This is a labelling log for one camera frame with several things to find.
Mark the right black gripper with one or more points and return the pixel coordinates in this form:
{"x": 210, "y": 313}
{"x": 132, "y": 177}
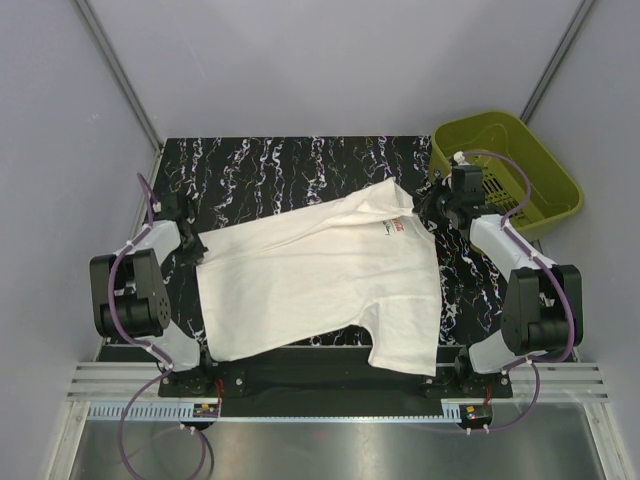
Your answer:
{"x": 426, "y": 207}

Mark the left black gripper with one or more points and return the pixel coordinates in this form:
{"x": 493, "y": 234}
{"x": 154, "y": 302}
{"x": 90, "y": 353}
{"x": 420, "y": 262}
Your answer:
{"x": 196, "y": 254}

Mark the white t shirt red print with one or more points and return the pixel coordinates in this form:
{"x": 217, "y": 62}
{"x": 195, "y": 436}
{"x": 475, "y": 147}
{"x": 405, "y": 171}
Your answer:
{"x": 364, "y": 260}

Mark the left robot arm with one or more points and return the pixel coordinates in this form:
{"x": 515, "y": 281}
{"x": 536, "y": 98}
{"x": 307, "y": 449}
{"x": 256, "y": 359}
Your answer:
{"x": 129, "y": 298}

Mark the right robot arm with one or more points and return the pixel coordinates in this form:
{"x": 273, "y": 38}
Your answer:
{"x": 541, "y": 319}

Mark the black patterned table mat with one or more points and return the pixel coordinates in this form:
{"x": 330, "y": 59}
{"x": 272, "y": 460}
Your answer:
{"x": 233, "y": 180}

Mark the olive green plastic basket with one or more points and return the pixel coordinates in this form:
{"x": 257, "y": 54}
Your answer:
{"x": 516, "y": 167}

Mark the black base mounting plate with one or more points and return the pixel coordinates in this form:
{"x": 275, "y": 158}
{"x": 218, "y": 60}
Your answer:
{"x": 333, "y": 368}

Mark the left aluminium frame post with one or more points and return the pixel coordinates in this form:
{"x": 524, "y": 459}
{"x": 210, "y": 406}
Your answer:
{"x": 106, "y": 50}

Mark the aluminium frame post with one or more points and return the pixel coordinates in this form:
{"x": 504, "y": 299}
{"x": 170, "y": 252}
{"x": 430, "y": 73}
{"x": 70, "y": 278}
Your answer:
{"x": 568, "y": 39}
{"x": 106, "y": 50}

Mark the aluminium rail profile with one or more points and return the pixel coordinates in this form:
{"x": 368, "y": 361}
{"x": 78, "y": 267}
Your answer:
{"x": 106, "y": 381}

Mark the slotted grey cable duct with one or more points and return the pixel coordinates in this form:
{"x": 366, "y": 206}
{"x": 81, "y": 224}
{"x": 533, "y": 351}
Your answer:
{"x": 235, "y": 411}

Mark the right aluminium frame post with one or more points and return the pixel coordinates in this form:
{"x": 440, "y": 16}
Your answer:
{"x": 568, "y": 39}

